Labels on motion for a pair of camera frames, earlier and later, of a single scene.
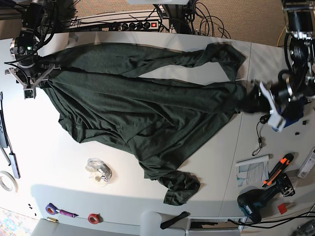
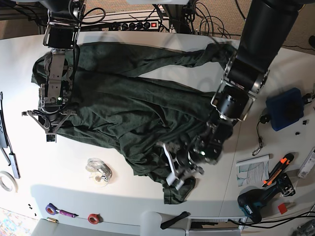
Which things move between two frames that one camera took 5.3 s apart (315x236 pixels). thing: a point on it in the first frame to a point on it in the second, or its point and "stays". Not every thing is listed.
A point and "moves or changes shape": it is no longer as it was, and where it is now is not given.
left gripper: [30, 77] to [49, 122]
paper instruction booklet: [253, 171] stays
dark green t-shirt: [159, 122] moves or changes shape
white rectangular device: [309, 163] stays
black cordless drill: [251, 202] stays
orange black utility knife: [284, 162] stays
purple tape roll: [51, 209] stays
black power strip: [134, 26] stays
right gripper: [279, 94] to [180, 171]
